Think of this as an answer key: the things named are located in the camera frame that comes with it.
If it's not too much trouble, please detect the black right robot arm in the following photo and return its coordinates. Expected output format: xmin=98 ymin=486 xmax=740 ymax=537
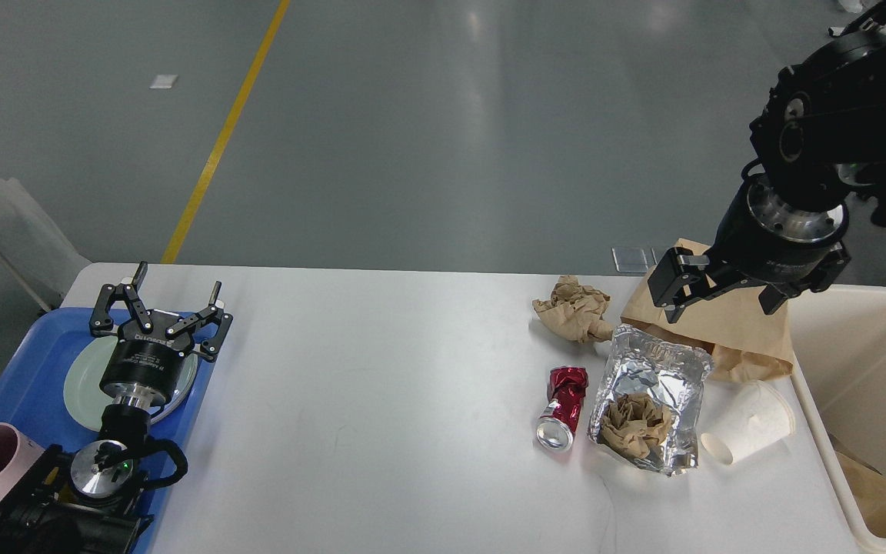
xmin=647 ymin=2 xmax=886 ymax=323

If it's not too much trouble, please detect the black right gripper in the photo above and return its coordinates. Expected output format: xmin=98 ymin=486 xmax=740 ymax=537
xmin=647 ymin=175 xmax=851 ymax=324

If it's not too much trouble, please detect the crushed red soda can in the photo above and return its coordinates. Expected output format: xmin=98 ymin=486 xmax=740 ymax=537
xmin=535 ymin=367 xmax=588 ymax=452

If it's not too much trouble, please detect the person in white trousers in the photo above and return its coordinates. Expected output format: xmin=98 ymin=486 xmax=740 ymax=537
xmin=0 ymin=178 xmax=89 ymax=297

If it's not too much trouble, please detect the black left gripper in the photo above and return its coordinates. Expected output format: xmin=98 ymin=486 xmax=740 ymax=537
xmin=89 ymin=261 xmax=233 ymax=407

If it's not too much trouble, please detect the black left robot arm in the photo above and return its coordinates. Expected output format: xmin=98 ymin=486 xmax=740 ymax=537
xmin=0 ymin=262 xmax=233 ymax=553

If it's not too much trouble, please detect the beige plastic bin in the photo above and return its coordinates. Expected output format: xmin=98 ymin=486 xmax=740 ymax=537
xmin=788 ymin=285 xmax=886 ymax=552

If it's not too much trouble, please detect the small white paper cup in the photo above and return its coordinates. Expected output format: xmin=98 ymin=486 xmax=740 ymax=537
xmin=701 ymin=381 xmax=795 ymax=464

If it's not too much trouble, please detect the silver foil bag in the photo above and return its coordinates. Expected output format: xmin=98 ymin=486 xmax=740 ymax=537
xmin=588 ymin=324 xmax=714 ymax=476

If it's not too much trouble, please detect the green plate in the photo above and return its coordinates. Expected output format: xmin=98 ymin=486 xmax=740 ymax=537
xmin=63 ymin=336 xmax=200 ymax=432

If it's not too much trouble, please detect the crumpled brown paper ball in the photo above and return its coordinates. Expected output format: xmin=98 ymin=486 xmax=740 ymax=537
xmin=532 ymin=275 xmax=613 ymax=343

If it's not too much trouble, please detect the crumpled paper on foil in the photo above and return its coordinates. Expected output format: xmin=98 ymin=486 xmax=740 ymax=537
xmin=600 ymin=392 xmax=674 ymax=459

